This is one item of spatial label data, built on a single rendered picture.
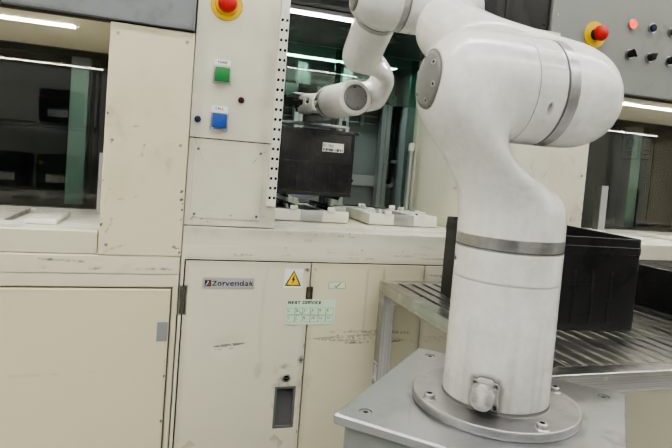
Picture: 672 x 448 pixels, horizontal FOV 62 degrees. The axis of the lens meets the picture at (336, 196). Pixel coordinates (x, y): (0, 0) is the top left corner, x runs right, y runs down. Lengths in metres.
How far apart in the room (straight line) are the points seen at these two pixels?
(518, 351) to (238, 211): 0.78
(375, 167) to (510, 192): 1.69
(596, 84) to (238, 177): 0.82
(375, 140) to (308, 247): 1.07
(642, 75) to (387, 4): 1.00
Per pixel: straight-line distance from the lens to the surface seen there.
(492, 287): 0.63
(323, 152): 1.50
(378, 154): 2.25
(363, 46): 1.22
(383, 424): 0.63
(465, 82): 0.59
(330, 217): 1.51
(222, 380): 1.35
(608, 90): 0.67
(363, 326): 1.39
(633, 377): 0.95
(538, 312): 0.64
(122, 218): 1.25
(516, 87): 0.61
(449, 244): 1.24
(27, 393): 1.35
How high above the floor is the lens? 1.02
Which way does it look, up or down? 3 degrees down
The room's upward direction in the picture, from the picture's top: 5 degrees clockwise
